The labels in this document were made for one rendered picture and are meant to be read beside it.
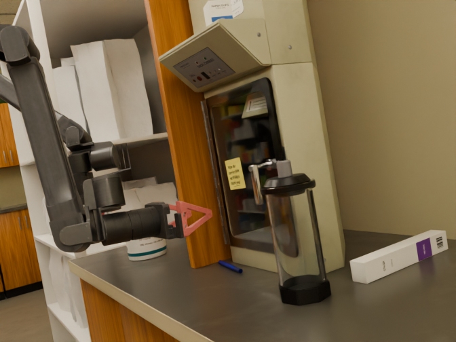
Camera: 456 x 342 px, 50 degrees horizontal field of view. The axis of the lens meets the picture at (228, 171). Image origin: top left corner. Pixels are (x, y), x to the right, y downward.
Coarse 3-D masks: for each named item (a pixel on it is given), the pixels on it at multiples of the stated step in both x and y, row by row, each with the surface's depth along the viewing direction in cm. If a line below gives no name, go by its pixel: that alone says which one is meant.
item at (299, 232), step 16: (288, 192) 89; (304, 192) 90; (272, 208) 92; (288, 208) 90; (304, 208) 90; (272, 224) 93; (288, 224) 90; (304, 224) 90; (288, 240) 90; (304, 240) 90; (288, 256) 91; (304, 256) 90; (320, 256) 92; (288, 272) 91; (304, 272) 90; (320, 272) 92; (288, 288) 92; (304, 288) 91
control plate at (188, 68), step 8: (208, 48) 106; (192, 56) 113; (200, 56) 111; (208, 56) 109; (216, 56) 108; (176, 64) 121; (184, 64) 119; (192, 64) 116; (200, 64) 114; (208, 64) 113; (216, 64) 111; (224, 64) 109; (184, 72) 122; (192, 72) 120; (200, 72) 118; (208, 72) 116; (216, 72) 114; (224, 72) 112; (232, 72) 110; (192, 80) 124; (208, 80) 119; (216, 80) 117
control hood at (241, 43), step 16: (208, 32) 101; (224, 32) 98; (240, 32) 99; (256, 32) 101; (176, 48) 114; (192, 48) 110; (224, 48) 103; (240, 48) 100; (256, 48) 101; (240, 64) 106; (256, 64) 102; (224, 80) 116
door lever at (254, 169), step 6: (270, 162) 107; (252, 168) 105; (258, 168) 105; (270, 168) 107; (252, 174) 105; (258, 174) 105; (252, 180) 106; (258, 180) 105; (252, 186) 106; (258, 186) 105; (258, 192) 105; (258, 198) 105; (258, 204) 106
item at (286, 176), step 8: (288, 160) 93; (280, 168) 93; (288, 168) 93; (280, 176) 93; (288, 176) 92; (296, 176) 91; (304, 176) 92; (272, 184) 91; (280, 184) 90; (288, 184) 90
